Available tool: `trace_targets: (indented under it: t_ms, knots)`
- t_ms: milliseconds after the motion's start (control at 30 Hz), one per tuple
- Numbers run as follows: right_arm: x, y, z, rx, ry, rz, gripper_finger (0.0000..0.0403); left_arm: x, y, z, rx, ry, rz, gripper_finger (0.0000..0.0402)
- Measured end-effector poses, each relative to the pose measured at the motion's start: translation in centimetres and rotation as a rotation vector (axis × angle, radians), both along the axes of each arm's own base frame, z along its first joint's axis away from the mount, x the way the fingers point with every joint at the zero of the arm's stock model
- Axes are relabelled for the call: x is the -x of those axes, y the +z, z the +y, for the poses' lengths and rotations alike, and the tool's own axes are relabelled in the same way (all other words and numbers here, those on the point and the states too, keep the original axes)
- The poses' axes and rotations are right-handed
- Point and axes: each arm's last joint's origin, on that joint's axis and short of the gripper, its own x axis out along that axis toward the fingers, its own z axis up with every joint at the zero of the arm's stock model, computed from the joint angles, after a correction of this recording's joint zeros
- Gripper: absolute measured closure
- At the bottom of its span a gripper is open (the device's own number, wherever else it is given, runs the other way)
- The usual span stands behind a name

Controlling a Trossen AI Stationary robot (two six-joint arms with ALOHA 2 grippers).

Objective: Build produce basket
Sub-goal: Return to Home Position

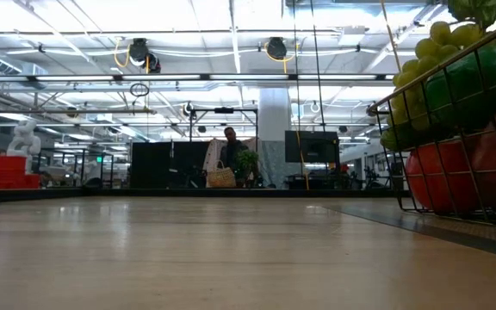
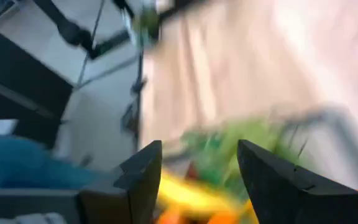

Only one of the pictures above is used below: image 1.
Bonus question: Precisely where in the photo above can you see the green grape bunch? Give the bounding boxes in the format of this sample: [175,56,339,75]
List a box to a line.
[379,0,496,152]

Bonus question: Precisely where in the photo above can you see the large green lime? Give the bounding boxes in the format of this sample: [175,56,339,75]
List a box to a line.
[424,45,496,131]

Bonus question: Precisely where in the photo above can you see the thin black hanging cable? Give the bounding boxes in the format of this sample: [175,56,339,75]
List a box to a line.
[292,0,302,133]

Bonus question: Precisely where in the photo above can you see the black partition panel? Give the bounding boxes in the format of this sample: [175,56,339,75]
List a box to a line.
[171,141,211,189]

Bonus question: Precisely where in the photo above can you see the red plastic crate stack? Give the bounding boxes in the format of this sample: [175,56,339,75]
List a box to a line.
[0,155,41,190]

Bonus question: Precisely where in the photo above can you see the long ceiling light bar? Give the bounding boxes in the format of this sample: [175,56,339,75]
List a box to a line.
[0,73,398,83]

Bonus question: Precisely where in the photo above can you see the yellow hanging cable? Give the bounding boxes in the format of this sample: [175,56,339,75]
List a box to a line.
[379,0,404,74]

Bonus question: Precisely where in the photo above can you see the white patterned cloth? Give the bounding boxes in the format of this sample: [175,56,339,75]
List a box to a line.
[202,138,226,174]

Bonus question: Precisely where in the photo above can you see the black metal frame rig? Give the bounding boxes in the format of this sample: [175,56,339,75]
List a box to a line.
[189,106,260,143]

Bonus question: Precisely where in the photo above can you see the white plush figure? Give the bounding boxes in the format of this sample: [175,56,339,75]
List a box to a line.
[5,119,42,174]

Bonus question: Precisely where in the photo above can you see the black monitor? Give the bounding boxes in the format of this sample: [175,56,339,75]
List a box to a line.
[284,130,341,164]
[130,141,173,189]

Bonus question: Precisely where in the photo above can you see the woven straw basket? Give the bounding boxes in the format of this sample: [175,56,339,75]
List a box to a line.
[207,159,238,189]

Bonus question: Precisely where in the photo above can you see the bright red apple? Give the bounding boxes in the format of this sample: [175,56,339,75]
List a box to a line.
[405,139,482,216]

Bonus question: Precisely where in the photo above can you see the gold wire basket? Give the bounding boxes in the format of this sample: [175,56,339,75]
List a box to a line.
[366,14,496,227]

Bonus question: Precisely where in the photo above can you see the green potted plant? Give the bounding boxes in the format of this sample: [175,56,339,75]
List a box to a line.
[234,149,261,189]

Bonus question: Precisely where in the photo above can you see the person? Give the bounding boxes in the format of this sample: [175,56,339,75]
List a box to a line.
[219,126,250,172]

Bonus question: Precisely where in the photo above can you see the black hanging cable loop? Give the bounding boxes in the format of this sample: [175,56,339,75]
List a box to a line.
[129,82,151,98]

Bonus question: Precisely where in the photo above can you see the black ceiling cable reel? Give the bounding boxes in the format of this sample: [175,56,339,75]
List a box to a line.
[127,37,162,74]
[266,36,288,61]

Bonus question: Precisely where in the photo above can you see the black aluminium table frame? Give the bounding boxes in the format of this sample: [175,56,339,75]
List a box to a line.
[0,162,408,205]

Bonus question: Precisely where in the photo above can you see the white square column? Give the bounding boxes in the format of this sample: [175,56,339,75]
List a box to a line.
[257,88,293,189]

